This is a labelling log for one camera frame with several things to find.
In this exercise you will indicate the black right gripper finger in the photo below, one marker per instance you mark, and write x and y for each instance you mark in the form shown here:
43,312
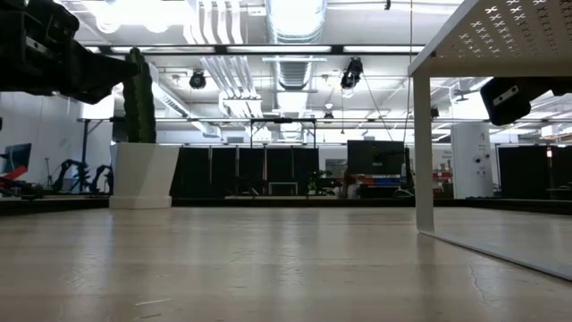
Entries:
496,107

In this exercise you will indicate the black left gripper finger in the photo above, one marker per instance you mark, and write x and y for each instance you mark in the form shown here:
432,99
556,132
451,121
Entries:
103,67
98,87

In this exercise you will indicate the black background robot arm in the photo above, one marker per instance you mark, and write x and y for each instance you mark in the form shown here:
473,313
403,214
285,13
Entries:
67,176
102,179

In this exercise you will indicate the green columnar cactus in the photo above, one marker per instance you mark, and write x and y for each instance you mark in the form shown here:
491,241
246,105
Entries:
139,116

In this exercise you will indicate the white cylindrical column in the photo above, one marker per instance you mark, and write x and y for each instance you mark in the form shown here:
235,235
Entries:
471,161

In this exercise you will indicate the white perforated metal shelf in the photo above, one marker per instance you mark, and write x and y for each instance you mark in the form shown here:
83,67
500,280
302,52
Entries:
491,36

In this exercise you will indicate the dark computer monitor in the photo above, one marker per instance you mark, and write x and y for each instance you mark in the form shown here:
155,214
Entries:
18,156

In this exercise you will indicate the black ceiling spotlight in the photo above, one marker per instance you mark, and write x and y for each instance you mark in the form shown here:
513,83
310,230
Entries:
197,79
351,73

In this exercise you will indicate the white faceted plant pot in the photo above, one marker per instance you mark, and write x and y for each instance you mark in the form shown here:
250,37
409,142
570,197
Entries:
143,174

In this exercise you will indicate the black TV screen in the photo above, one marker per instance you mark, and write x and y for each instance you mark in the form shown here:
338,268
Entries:
375,156

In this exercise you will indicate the red and blue banner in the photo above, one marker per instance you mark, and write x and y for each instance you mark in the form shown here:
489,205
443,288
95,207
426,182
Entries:
384,180

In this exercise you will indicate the black horizontal overhead beam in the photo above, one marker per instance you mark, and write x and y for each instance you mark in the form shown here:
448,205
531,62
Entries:
268,49

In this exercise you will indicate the black background rig frame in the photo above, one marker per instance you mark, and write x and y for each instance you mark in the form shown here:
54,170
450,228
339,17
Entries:
281,120
84,147

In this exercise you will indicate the black partition wall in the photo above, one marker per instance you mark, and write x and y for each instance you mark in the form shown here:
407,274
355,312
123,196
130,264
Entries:
523,172
246,170

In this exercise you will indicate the black aluminium table frame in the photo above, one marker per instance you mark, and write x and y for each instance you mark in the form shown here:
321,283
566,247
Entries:
491,203

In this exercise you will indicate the silver ceiling ventilation duct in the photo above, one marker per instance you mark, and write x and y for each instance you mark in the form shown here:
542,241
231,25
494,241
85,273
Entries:
295,27

